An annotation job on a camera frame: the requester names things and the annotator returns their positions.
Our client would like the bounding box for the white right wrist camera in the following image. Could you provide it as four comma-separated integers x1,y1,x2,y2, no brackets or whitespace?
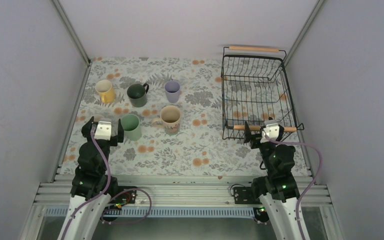
261,119,282,142

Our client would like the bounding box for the cream illustrated mug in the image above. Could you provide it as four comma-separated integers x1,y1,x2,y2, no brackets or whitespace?
151,105,182,135

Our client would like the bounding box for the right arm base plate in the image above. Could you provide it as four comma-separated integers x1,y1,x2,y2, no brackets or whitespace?
232,186,262,205

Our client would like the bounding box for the floral patterned table mat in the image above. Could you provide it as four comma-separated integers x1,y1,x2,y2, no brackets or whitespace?
60,57,263,176

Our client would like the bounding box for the green plastic tumbler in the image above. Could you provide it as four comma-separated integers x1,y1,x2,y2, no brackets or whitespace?
121,114,142,141

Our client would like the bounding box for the aluminium corner frame post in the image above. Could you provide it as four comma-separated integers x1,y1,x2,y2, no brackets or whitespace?
51,0,91,66

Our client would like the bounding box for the right aluminium corner post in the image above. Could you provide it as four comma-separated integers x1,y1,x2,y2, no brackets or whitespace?
284,0,326,66

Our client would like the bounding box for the aluminium rail base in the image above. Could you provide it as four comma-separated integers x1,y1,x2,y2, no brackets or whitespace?
32,168,333,208

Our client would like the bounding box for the light green mug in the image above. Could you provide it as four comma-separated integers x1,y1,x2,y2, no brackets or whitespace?
91,114,104,122

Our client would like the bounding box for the black wire dish rack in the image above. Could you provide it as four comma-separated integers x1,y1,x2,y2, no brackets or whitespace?
220,45,305,141

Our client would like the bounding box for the yellow mug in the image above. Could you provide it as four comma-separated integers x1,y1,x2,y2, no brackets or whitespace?
95,79,116,104

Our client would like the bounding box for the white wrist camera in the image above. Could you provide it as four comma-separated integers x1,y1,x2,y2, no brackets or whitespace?
261,119,282,142
94,118,112,141

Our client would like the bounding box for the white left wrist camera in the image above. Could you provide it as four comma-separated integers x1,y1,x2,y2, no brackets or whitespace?
94,118,112,141

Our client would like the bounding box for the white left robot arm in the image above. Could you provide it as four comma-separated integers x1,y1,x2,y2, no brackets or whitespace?
58,117,124,240

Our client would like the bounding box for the lavender plastic tumbler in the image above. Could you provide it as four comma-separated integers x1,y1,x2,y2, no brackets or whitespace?
164,80,181,103

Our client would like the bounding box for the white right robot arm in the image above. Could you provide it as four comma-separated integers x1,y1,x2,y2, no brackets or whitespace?
243,120,310,240

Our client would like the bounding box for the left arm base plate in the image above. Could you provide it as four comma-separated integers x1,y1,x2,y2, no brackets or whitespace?
111,186,137,205

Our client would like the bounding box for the dark green mug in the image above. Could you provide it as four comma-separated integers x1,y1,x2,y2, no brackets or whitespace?
126,83,149,108

